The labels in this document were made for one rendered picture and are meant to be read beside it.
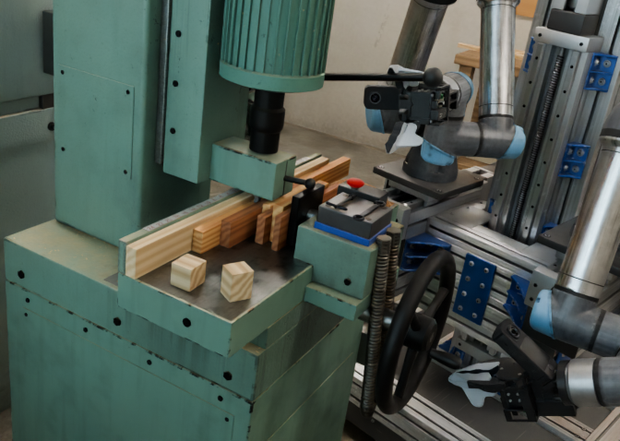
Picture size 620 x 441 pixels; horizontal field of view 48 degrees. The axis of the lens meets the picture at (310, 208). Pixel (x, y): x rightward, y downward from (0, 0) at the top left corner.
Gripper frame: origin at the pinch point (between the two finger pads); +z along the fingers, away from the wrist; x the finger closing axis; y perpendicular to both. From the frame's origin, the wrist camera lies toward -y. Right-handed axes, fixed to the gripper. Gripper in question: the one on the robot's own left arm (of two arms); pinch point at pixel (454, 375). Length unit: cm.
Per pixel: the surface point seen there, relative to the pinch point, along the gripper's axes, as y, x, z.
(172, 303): -34, -36, 20
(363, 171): 10, 269, 167
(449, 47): -44, 324, 111
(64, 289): -37, -29, 54
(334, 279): -25.7, -13.1, 8.1
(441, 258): -23.5, -4.6, -7.0
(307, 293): -24.6, -15.4, 12.6
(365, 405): -0.2, -10.0, 13.3
